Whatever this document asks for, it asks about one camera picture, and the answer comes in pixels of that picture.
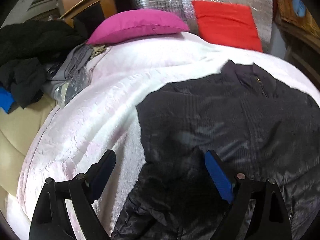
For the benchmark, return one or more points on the magenta pillow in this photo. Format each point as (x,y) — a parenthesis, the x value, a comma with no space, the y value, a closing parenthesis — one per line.
(137,23)

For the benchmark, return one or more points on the wooden side table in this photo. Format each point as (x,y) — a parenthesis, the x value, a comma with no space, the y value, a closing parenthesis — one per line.
(302,49)

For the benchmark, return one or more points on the black quilted jacket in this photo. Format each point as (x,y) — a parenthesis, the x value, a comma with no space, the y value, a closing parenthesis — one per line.
(256,124)

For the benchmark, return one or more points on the pile of black coats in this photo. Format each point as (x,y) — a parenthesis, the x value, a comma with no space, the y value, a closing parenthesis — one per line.
(26,49)

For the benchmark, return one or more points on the grey folded garment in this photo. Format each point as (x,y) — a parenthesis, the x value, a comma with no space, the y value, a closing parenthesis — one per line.
(66,80)

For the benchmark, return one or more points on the cream leather sofa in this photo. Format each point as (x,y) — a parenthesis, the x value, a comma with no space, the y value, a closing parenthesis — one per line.
(18,130)

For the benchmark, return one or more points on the white bed blanket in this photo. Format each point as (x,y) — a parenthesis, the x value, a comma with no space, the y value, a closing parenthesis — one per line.
(103,116)

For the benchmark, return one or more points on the blue jacket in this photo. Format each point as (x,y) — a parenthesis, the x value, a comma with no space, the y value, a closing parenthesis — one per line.
(7,102)

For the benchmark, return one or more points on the red cushion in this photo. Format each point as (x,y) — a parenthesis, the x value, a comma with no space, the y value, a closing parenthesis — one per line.
(227,24)

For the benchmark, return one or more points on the wicker basket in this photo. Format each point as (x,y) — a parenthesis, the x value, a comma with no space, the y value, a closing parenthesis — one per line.
(285,11)

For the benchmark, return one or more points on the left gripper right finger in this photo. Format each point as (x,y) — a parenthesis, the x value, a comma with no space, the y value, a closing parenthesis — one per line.
(269,220)

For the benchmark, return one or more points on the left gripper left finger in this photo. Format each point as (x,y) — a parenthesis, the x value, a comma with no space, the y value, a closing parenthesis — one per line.
(51,220)

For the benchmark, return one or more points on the light blue cloth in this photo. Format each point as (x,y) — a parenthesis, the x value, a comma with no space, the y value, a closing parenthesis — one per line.
(299,8)

